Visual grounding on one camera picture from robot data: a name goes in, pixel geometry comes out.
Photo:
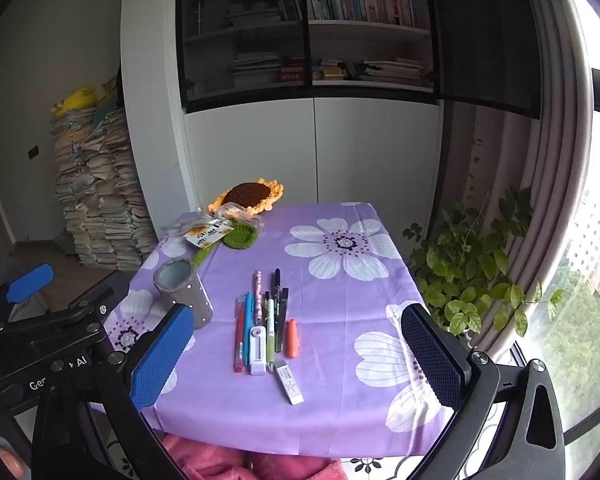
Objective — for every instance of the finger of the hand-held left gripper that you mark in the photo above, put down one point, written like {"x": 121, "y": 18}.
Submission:
{"x": 102, "y": 290}
{"x": 30, "y": 282}

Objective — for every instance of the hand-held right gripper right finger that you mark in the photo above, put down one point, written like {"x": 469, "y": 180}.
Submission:
{"x": 432, "y": 360}

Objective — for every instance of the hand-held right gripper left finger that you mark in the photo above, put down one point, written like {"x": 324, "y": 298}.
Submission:
{"x": 162, "y": 355}

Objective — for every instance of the grey dotted pen holder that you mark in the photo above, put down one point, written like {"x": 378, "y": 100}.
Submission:
{"x": 190, "y": 295}

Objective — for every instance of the red pen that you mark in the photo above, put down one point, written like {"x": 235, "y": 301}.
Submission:
{"x": 239, "y": 335}

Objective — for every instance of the blue pen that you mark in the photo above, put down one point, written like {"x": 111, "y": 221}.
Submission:
{"x": 248, "y": 310}

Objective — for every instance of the white and green pen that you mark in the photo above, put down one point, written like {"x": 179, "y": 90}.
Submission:
{"x": 270, "y": 335}

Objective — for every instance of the pink patterned pen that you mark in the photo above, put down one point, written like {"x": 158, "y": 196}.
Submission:
{"x": 256, "y": 285}

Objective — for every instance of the white eraser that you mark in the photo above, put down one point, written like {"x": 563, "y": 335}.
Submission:
{"x": 290, "y": 385}

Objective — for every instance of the person's left hand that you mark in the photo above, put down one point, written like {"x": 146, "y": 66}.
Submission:
{"x": 7, "y": 460}

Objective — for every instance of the dark green bag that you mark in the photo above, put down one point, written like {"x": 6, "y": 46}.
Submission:
{"x": 67, "y": 242}

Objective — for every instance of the tall pile of books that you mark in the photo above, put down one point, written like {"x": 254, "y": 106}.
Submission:
{"x": 100, "y": 200}

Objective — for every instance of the green potted plant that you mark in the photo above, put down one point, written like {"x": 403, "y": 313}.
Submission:
{"x": 460, "y": 265}

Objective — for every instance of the purple floral tablecloth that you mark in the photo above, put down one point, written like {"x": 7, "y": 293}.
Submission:
{"x": 330, "y": 410}

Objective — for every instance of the pink garment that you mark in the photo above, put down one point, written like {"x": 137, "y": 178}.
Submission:
{"x": 205, "y": 462}

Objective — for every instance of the white sunflower gift tag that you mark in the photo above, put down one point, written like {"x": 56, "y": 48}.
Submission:
{"x": 205, "y": 235}

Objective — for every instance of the clear ribbon bow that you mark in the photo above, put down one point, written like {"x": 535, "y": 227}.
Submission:
{"x": 225, "y": 208}

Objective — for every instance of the crochet sunflower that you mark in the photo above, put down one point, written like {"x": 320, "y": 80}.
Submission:
{"x": 250, "y": 194}

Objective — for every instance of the teal flat item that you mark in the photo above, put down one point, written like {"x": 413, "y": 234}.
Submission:
{"x": 100, "y": 112}

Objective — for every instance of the yellow plush toy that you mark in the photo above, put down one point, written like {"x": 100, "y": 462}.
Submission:
{"x": 77, "y": 97}

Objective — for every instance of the white bookcase cabinet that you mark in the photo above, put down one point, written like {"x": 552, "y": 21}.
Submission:
{"x": 370, "y": 150}

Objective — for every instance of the mauve curtain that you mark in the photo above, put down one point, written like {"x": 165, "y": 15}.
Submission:
{"x": 545, "y": 135}

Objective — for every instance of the stack of magazines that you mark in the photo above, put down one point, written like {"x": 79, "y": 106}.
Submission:
{"x": 255, "y": 72}
{"x": 252, "y": 16}

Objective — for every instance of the red books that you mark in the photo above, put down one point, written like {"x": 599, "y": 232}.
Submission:
{"x": 292, "y": 76}

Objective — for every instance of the wide stack of books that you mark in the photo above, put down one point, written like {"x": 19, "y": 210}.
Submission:
{"x": 390, "y": 71}

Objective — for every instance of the small stack of books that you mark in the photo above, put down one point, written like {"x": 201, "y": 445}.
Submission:
{"x": 327, "y": 72}

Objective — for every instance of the dark glass cabinet door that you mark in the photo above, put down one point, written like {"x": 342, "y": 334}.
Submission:
{"x": 480, "y": 35}

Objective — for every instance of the leaning books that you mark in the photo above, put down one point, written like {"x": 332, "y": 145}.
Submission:
{"x": 291, "y": 7}

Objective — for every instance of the row of upright books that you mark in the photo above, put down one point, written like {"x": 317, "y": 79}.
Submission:
{"x": 360, "y": 5}

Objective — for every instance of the dark wall switch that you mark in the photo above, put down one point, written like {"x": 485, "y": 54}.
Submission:
{"x": 33, "y": 152}

